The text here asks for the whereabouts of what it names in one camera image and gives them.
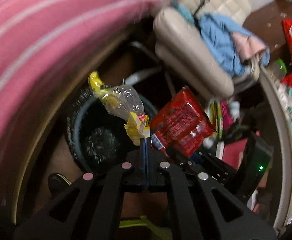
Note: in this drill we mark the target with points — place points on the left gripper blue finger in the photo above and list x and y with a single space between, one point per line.
148 149
142 165

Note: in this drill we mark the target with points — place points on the red snack packet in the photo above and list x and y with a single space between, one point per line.
182 124

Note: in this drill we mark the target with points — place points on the clear yellow plastic wrapper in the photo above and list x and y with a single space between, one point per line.
124 102

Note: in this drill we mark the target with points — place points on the black round trash bin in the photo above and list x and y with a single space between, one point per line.
97 140

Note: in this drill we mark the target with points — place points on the cream leather office chair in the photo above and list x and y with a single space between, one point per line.
180 46

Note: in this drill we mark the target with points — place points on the blue clothing on chair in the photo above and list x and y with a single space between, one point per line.
230 44

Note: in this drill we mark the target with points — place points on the pink striped bed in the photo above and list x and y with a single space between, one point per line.
38 37

